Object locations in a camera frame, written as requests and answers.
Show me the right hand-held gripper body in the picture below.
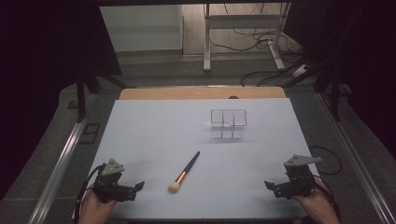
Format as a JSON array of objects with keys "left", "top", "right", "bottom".
[{"left": 278, "top": 154, "right": 323, "bottom": 200}]

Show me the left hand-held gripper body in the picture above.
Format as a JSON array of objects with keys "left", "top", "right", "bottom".
[{"left": 92, "top": 158, "right": 137, "bottom": 203}]

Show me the makeup brush with gold ferrule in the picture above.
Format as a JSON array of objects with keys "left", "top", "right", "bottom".
[{"left": 167, "top": 150, "right": 201, "bottom": 194}]

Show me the clear acrylic organizer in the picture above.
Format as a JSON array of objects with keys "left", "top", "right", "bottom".
[{"left": 209, "top": 108, "right": 248, "bottom": 141}]

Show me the person's left hand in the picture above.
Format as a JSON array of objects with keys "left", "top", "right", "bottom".
[{"left": 77, "top": 185, "right": 119, "bottom": 224}]

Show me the white table sheet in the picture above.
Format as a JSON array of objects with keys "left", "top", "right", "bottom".
[{"left": 72, "top": 98, "right": 321, "bottom": 220}]

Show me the black metal stand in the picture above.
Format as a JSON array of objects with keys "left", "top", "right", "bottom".
[
  {"left": 312, "top": 59, "right": 345, "bottom": 122},
  {"left": 75, "top": 69, "right": 137, "bottom": 123}
]

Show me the white power strip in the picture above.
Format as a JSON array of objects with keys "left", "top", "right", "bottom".
[{"left": 291, "top": 63, "right": 310, "bottom": 78}]

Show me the black curtain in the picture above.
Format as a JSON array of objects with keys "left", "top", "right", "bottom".
[
  {"left": 0, "top": 0, "right": 123, "bottom": 201},
  {"left": 281, "top": 0, "right": 396, "bottom": 161}
]

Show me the white cabinet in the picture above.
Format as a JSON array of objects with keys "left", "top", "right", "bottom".
[{"left": 99, "top": 5, "right": 185, "bottom": 53}]

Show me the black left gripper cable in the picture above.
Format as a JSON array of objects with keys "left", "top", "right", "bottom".
[{"left": 74, "top": 163, "right": 107, "bottom": 224}]

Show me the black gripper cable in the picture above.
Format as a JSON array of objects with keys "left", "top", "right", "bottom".
[
  {"left": 313, "top": 175, "right": 343, "bottom": 224},
  {"left": 74, "top": 163, "right": 107, "bottom": 224}
]

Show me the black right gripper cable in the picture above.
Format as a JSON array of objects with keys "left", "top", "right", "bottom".
[{"left": 313, "top": 175, "right": 343, "bottom": 224}]

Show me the looped black floor cable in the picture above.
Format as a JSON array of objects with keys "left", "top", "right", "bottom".
[{"left": 302, "top": 129, "right": 344, "bottom": 175}]

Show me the metal floor rail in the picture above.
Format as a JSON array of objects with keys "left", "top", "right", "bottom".
[
  {"left": 315, "top": 92, "right": 396, "bottom": 224},
  {"left": 33, "top": 92, "right": 98, "bottom": 224}
]

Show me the black floor cable bundle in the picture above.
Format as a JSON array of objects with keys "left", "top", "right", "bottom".
[{"left": 240, "top": 52, "right": 316, "bottom": 88}]

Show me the black cable under desk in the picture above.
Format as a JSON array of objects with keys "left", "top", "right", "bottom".
[{"left": 207, "top": 3, "right": 281, "bottom": 53}]

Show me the white desk frame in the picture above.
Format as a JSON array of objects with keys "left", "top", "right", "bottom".
[{"left": 202, "top": 3, "right": 292, "bottom": 73}]

